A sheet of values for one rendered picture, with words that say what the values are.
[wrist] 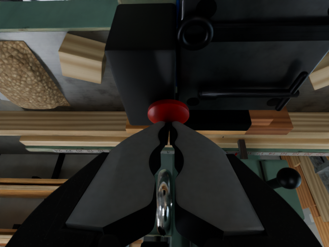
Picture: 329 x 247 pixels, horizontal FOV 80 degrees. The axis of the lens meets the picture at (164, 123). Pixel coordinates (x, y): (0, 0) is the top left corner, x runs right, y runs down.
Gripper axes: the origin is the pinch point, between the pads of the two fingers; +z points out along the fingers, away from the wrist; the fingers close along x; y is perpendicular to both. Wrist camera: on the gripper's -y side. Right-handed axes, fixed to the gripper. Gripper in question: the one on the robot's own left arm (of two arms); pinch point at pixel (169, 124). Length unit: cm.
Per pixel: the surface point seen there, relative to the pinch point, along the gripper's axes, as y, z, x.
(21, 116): 8.5, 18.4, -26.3
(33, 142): 12.6, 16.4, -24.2
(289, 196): 11.8, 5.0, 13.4
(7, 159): 174, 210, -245
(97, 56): -2.7, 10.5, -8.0
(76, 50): -3.3, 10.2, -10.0
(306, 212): 186, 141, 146
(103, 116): 8.5, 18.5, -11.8
